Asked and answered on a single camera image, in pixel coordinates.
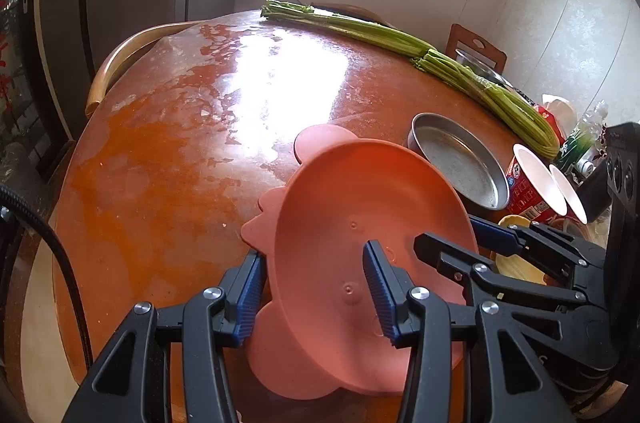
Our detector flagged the green label plastic bottle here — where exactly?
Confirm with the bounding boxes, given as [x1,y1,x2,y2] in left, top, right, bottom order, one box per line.
[553,100,608,172]

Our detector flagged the red snack bag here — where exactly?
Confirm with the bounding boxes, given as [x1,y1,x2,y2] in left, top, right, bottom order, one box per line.
[534,104,565,146]

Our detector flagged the yellow plastic plate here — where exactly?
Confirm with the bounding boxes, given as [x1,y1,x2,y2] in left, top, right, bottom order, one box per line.
[492,215,546,285]

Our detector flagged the shallow metal pan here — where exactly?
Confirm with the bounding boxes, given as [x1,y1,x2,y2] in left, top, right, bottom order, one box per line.
[407,112,510,212]

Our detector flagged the long green celery bunch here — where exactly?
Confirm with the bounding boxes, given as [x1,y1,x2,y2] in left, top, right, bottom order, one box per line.
[262,0,437,58]

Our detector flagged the curved wooden chair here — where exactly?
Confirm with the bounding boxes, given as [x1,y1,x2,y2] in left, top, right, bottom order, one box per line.
[85,20,201,119]

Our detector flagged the white plastic bag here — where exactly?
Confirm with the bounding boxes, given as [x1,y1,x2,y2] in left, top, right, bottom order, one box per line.
[541,94,578,138]

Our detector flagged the black cable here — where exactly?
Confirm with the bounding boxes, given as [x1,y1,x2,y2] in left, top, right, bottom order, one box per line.
[0,182,96,371]

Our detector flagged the wooden chair back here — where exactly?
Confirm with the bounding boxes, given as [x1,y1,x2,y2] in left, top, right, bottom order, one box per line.
[445,24,508,73]

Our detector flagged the metal bowl on chair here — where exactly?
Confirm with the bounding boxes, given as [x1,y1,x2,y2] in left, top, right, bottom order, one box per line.
[456,48,513,90]

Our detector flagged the dark refrigerator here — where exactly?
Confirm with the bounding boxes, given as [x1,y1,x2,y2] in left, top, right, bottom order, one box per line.
[1,0,183,180]

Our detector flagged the pink plastic plate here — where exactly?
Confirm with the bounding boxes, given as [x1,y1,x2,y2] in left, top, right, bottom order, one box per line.
[241,124,476,400]

